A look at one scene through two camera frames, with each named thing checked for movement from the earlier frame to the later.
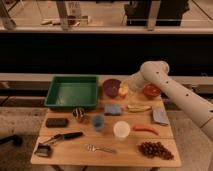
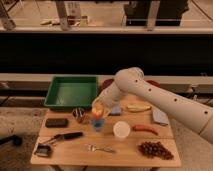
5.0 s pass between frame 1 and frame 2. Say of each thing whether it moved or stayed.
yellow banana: stayed
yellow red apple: moved
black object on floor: stayed
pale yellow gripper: moved
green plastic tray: stayed
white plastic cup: stayed
